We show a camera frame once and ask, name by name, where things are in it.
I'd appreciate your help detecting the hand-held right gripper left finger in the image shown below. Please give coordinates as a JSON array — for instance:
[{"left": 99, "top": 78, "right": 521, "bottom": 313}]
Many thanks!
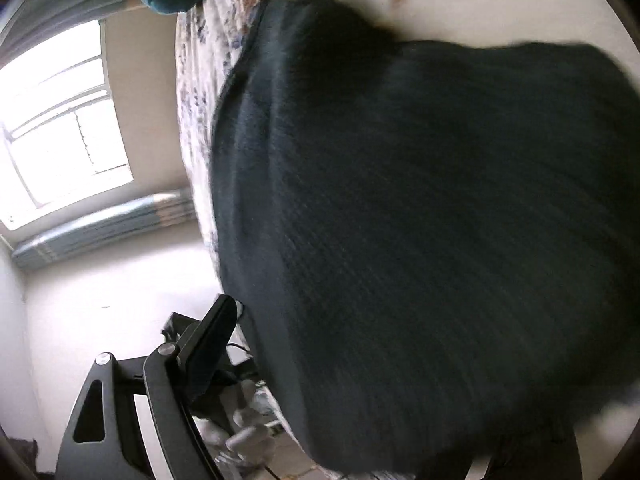
[{"left": 54, "top": 294, "right": 247, "bottom": 480}]

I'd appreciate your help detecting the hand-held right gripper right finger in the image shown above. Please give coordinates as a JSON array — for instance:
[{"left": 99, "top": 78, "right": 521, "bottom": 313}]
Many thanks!
[{"left": 467, "top": 422, "right": 583, "bottom": 480}]

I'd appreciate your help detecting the black knit garment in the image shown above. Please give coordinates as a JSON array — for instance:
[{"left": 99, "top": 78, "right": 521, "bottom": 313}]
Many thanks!
[{"left": 210, "top": 0, "right": 632, "bottom": 476}]

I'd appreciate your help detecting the black stand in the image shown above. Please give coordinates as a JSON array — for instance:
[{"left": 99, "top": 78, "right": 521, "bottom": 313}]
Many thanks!
[{"left": 161, "top": 310, "right": 261, "bottom": 436}]

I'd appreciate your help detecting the white plastic bag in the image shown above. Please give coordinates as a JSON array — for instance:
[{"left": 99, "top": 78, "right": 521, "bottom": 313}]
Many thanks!
[{"left": 212, "top": 377, "right": 288, "bottom": 473}]

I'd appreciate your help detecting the floral printed blanket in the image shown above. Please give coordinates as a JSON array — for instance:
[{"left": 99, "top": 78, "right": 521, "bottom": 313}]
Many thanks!
[{"left": 174, "top": 0, "right": 618, "bottom": 480}]

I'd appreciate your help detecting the window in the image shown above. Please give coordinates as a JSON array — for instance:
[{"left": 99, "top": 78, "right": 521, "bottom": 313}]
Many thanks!
[{"left": 0, "top": 19, "right": 137, "bottom": 231}]

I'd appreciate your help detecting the grey curtain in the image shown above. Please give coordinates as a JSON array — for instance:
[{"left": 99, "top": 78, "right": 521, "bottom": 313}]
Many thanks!
[{"left": 0, "top": 0, "right": 143, "bottom": 53}]

